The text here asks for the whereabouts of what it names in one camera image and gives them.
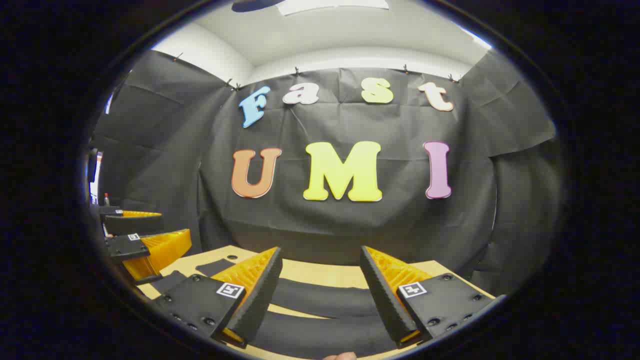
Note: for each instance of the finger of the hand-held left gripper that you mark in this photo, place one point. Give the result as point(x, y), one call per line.
point(125, 246)
point(132, 225)

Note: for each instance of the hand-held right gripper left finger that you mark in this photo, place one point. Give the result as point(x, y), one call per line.
point(260, 300)

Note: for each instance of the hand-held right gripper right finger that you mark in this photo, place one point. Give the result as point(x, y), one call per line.
point(385, 300)

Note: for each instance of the dark grey jeans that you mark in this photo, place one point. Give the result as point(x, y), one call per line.
point(325, 300)

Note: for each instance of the small red tipped bottle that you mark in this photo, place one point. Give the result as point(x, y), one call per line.
point(106, 200)

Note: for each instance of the black backdrop cloth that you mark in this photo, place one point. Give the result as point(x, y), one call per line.
point(300, 225)

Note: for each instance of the row of black cloth clips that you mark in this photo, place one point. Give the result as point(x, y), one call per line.
point(296, 72)

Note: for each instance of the ceiling light panel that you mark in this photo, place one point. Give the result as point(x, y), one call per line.
point(335, 5)

